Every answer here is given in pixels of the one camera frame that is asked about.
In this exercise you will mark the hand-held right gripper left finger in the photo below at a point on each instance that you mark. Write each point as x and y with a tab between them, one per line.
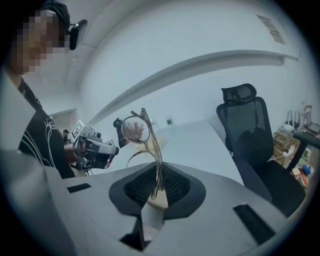
100	200

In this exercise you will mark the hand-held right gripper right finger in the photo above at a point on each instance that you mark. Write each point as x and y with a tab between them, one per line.
212	200

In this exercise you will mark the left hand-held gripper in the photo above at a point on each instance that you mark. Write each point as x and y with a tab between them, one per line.
92	147

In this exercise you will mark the clear-framed round glasses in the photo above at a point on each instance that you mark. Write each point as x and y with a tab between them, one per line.
136	131

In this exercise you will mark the person's left forearm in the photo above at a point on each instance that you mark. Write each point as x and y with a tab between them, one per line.
68	153

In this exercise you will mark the black desk stand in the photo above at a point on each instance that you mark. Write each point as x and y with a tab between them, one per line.
117	125

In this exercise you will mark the black printed t-shirt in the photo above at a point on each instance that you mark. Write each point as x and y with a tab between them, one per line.
42	140

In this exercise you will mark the black mesh office chair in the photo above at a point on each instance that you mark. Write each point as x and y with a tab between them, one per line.
250	130

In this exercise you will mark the wooden crate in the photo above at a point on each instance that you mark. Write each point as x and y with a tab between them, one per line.
283	143

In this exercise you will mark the red and white packets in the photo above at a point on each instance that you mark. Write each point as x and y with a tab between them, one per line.
303	173

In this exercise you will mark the green and white sign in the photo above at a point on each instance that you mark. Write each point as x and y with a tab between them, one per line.
305	156

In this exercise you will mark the black router with antennas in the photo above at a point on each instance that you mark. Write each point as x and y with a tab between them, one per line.
292	122

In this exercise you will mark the person's head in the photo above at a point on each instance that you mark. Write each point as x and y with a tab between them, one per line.
37	37

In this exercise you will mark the grey laptop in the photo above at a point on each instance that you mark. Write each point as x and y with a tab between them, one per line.
312	127

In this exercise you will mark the black head-worn camera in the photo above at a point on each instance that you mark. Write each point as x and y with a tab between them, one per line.
77	32

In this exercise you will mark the white wall ledge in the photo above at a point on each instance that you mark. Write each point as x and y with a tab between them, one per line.
190	65

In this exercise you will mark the paper wall notice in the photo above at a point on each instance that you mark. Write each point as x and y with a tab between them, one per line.
272	30

